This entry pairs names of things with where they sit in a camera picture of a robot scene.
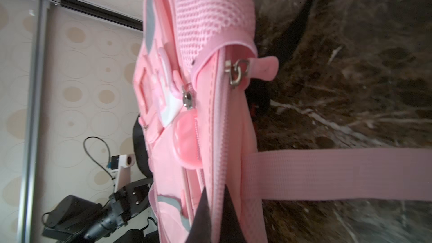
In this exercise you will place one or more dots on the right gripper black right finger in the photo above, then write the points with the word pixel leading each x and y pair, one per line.
pixel 230 231

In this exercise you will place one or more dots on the diagonal aluminium bar left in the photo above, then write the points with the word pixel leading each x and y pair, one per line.
pixel 31 144

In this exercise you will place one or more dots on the black frame post left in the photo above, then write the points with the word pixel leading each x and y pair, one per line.
pixel 99 12

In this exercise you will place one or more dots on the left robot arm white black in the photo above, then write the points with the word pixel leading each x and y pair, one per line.
pixel 76 220

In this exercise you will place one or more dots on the pink backpack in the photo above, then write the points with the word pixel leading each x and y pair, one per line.
pixel 195 63

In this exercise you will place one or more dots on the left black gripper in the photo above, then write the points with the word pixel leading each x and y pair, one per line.
pixel 131 200

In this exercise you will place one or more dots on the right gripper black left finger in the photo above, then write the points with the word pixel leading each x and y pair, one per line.
pixel 201 230

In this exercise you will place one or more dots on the black backpack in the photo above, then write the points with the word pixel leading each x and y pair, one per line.
pixel 140 150

